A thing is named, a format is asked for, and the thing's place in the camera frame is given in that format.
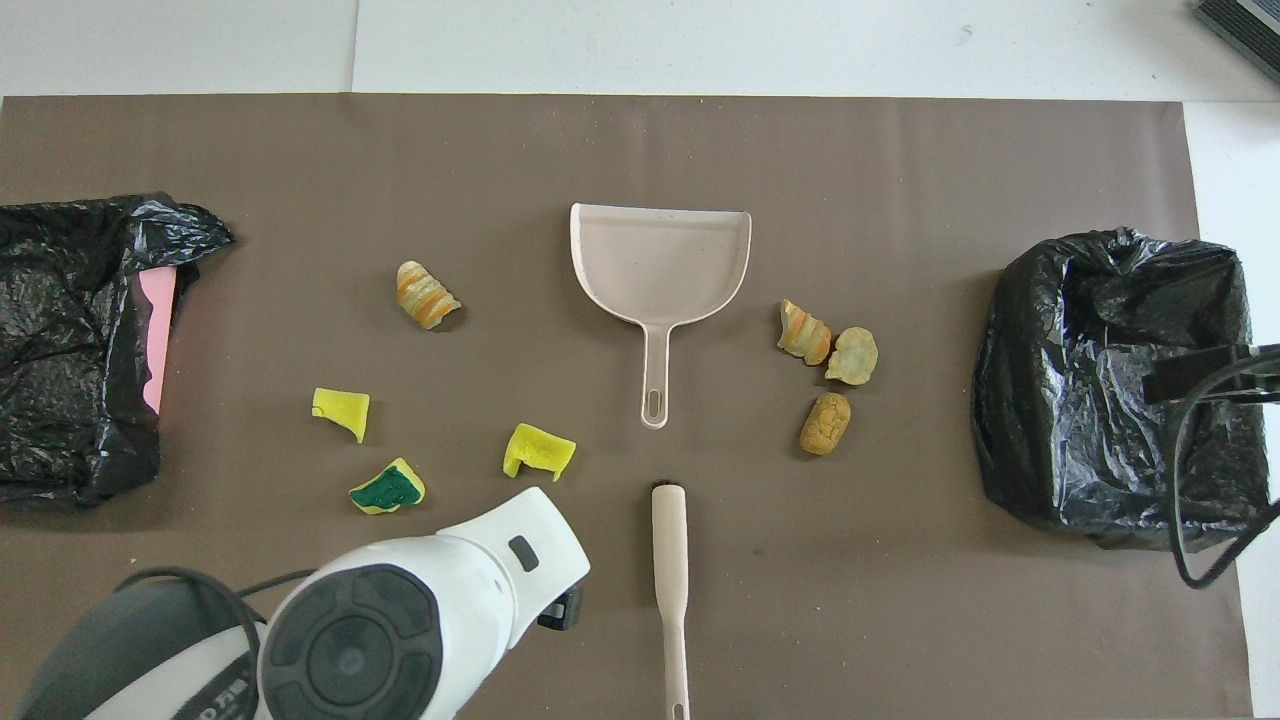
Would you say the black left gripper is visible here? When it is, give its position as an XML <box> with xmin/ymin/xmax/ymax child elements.
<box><xmin>540</xmin><ymin>590</ymin><xmax>583</xmax><ymax>633</ymax></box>

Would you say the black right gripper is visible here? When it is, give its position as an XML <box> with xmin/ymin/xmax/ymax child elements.
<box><xmin>1145</xmin><ymin>345</ymin><xmax>1256</xmax><ymax>404</ymax></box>

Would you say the beige handle black bristle brush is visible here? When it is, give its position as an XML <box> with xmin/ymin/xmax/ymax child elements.
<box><xmin>651</xmin><ymin>482</ymin><xmax>691</xmax><ymax>720</ymax></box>

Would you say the yellow sponge piece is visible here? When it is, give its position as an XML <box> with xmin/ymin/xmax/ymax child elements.
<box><xmin>312</xmin><ymin>388</ymin><xmax>371</xmax><ymax>444</ymax></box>
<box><xmin>503</xmin><ymin>423</ymin><xmax>577</xmax><ymax>483</ymax></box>

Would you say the yellow sponge with green pad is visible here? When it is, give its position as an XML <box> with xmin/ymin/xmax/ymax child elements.
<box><xmin>348</xmin><ymin>458</ymin><xmax>426</xmax><ymax>516</ymax></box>

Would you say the brown bread roll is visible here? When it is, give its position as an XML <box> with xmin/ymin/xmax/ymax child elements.
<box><xmin>799</xmin><ymin>392</ymin><xmax>852</xmax><ymax>457</ymax></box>

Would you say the pale yellowish bread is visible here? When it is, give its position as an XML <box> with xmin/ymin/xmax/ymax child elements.
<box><xmin>825</xmin><ymin>327</ymin><xmax>879</xmax><ymax>386</ymax></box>

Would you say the striped croissant bread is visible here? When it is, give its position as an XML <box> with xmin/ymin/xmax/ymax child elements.
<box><xmin>778</xmin><ymin>300</ymin><xmax>833</xmax><ymax>366</ymax></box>
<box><xmin>396</xmin><ymin>261</ymin><xmax>463</xmax><ymax>331</ymax></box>

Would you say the pale pink plastic dustpan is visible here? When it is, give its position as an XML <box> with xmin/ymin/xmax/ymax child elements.
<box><xmin>570</xmin><ymin>203</ymin><xmax>753</xmax><ymax>429</ymax></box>

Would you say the black trash bag bin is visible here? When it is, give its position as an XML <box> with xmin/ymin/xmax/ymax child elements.
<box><xmin>972</xmin><ymin>228</ymin><xmax>1273</xmax><ymax>551</ymax></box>

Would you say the pink plastic bin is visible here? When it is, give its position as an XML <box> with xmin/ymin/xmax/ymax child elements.
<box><xmin>138</xmin><ymin>268</ymin><xmax>178</xmax><ymax>416</ymax></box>

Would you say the black trash bag over pink bin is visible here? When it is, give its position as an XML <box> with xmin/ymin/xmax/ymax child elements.
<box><xmin>0</xmin><ymin>193</ymin><xmax>236</xmax><ymax>506</ymax></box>

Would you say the brown paper table mat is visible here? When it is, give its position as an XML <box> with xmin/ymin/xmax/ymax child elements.
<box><xmin>0</xmin><ymin>95</ymin><xmax>1256</xmax><ymax>720</ymax></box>

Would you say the dark grey ribbed device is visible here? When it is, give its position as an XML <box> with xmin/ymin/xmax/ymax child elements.
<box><xmin>1193</xmin><ymin>0</ymin><xmax>1280</xmax><ymax>86</ymax></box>

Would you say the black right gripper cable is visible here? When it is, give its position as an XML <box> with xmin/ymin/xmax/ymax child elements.
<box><xmin>1170</xmin><ymin>345</ymin><xmax>1280</xmax><ymax>591</ymax></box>

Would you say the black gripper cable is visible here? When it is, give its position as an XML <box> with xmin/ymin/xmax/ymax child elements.
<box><xmin>1170</xmin><ymin>345</ymin><xmax>1280</xmax><ymax>591</ymax></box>
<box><xmin>115</xmin><ymin>568</ymin><xmax>313</xmax><ymax>651</ymax></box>

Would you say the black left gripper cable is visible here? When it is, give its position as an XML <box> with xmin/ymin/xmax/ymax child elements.
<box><xmin>115</xmin><ymin>568</ymin><xmax>313</xmax><ymax>651</ymax></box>

